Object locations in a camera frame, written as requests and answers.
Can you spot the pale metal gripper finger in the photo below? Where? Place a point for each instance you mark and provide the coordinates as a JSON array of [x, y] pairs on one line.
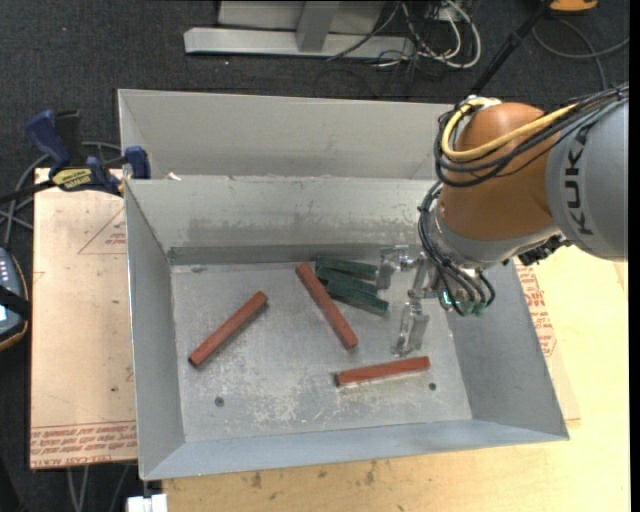
[[387, 270], [413, 327]]

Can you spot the dark green flat block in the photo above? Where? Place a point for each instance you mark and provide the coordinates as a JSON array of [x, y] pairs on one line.
[[361, 299], [347, 267], [350, 283]]

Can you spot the red-brown flat block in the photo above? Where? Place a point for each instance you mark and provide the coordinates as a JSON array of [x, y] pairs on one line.
[[382, 371], [229, 329], [326, 305]]

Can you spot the grey metal bin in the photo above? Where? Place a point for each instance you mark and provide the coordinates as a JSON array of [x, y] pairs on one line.
[[280, 395]]

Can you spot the brown cardboard board, red print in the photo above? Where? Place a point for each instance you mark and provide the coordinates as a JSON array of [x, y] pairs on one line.
[[80, 325]]

